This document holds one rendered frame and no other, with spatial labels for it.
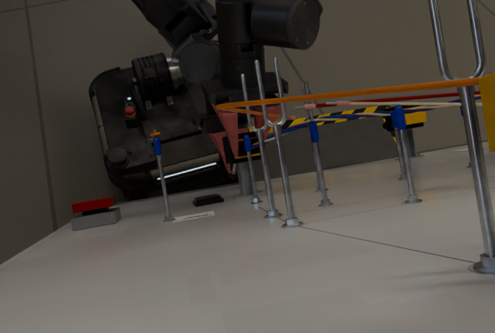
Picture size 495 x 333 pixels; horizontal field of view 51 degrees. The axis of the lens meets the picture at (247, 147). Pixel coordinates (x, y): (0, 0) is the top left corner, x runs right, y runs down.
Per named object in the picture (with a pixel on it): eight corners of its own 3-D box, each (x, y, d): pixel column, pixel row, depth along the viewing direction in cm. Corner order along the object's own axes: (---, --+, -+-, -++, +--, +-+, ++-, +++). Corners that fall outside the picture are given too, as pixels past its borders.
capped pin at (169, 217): (172, 219, 61) (158, 130, 61) (177, 219, 60) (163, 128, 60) (160, 222, 60) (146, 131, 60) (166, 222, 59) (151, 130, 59)
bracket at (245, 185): (262, 192, 76) (256, 158, 76) (266, 193, 74) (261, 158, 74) (232, 197, 75) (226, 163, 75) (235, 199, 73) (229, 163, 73)
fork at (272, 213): (265, 219, 50) (241, 72, 49) (261, 216, 51) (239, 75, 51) (285, 215, 50) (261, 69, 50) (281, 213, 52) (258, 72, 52)
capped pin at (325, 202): (317, 207, 52) (303, 121, 52) (320, 205, 53) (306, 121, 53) (332, 205, 51) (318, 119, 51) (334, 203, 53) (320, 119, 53)
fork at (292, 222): (283, 229, 42) (255, 58, 42) (279, 226, 44) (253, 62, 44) (306, 225, 43) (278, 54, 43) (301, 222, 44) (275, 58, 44)
